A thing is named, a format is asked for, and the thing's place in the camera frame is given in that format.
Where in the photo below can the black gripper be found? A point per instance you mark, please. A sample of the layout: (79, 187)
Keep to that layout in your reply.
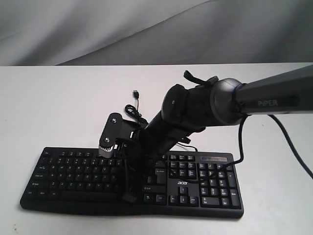
(145, 144)

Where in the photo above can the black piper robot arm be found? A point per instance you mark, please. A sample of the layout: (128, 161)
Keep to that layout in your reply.
(210, 103)

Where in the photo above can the black acer keyboard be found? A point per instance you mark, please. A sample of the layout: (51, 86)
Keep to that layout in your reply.
(182, 183)

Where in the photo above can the grey backdrop cloth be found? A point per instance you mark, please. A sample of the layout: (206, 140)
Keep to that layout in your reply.
(154, 32)

